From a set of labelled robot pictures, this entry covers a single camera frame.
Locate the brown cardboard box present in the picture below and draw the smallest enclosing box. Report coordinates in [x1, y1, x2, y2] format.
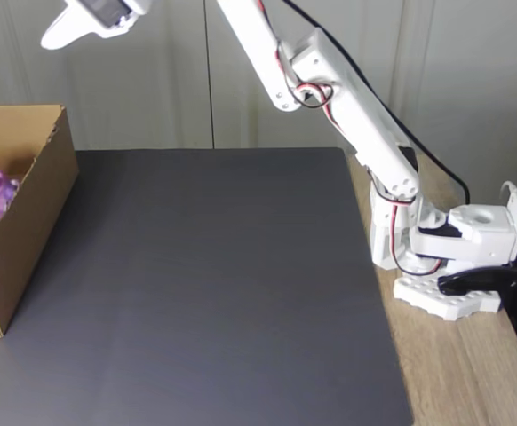
[0, 104, 81, 339]

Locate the black table clamp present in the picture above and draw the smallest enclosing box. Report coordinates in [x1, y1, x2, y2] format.
[437, 265, 517, 343]

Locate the black table mat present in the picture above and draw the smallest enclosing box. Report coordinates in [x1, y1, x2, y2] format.
[0, 147, 416, 426]

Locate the black camera cable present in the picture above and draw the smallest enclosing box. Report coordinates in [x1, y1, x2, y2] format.
[282, 0, 471, 208]

